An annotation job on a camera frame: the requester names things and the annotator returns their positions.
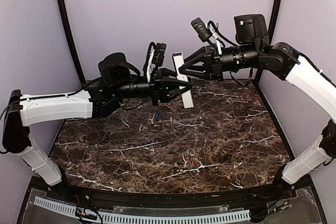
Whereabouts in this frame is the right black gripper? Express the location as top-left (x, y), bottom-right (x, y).
top-left (178, 41), bottom-right (261, 81)

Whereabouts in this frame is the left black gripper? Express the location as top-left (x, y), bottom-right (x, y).
top-left (112, 66), bottom-right (192, 105)

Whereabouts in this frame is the white remote control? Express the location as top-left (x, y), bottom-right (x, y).
top-left (172, 52), bottom-right (194, 109)

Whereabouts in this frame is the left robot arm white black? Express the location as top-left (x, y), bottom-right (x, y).
top-left (2, 52), bottom-right (192, 201)

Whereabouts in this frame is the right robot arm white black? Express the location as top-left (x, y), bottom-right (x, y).
top-left (179, 14), bottom-right (335, 200)

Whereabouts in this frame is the right black frame post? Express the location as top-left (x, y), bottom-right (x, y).
top-left (253, 0), bottom-right (286, 86)

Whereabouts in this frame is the black frame post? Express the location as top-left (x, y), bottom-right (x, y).
top-left (57, 0), bottom-right (86, 84)
top-left (253, 0), bottom-right (286, 86)

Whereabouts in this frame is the black front rail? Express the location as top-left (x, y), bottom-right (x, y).
top-left (67, 184), bottom-right (271, 209)

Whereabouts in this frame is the white slotted cable duct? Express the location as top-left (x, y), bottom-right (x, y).
top-left (33, 196), bottom-right (251, 224)

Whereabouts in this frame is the left black frame post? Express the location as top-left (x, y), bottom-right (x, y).
top-left (57, 0), bottom-right (86, 84)

